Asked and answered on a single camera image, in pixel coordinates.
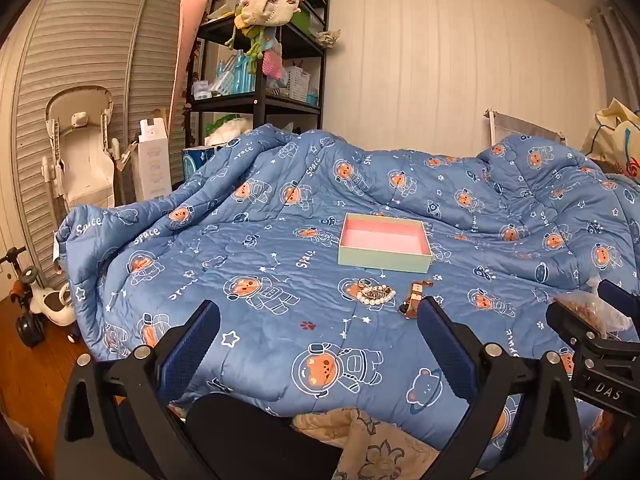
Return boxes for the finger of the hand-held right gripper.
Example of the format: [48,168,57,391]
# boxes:
[597,279,640,313]
[545,300,640,358]

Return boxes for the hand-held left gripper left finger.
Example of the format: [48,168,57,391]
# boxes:
[52,300,221,480]

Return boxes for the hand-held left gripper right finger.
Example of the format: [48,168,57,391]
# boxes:
[416,295,584,480]

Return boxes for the crinkled clear plastic bag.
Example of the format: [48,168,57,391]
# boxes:
[562,289,628,338]

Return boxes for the beige strap wristwatch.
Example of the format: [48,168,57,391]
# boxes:
[398,280,436,319]

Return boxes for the white pearl bracelet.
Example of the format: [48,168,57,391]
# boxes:
[356,286,397,307]

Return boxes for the pink lined cardboard box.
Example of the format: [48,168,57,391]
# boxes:
[337,212,434,274]

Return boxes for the beige floral bed sheet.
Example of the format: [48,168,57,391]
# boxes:
[291,406,494,480]

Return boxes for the blue astronaut bear printed blanket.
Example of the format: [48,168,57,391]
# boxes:
[55,125,640,466]

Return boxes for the white ride-on toy scooter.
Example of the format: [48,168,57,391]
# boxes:
[0,246,82,349]

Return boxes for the yellow fabric bag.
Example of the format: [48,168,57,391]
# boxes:
[581,97,640,182]

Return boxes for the white folding rack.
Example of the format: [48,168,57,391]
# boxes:
[482,107,567,150]

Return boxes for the tall white carton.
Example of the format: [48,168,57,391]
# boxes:
[134,117,174,204]

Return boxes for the white baby high chair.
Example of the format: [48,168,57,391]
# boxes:
[41,85,124,212]

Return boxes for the white fluffy bundle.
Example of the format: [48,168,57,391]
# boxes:
[204,114,252,147]

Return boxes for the black metal shelf rack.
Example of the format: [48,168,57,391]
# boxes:
[187,0,333,137]

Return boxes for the pack of blue bottles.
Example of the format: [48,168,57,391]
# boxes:
[214,51,259,97]

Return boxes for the white plastic basket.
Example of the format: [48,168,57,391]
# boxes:
[281,64,312,102]

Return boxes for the pink knitted pouch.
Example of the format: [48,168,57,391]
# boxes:
[261,39,284,79]

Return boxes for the long pink paper pennant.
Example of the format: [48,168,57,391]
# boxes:
[166,0,212,137]

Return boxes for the green frog plush toy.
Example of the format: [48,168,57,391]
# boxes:
[225,7,267,79]

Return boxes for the louvred wardrobe doors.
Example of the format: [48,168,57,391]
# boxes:
[0,0,202,286]

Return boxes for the green box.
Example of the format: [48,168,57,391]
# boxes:
[289,6,314,34]

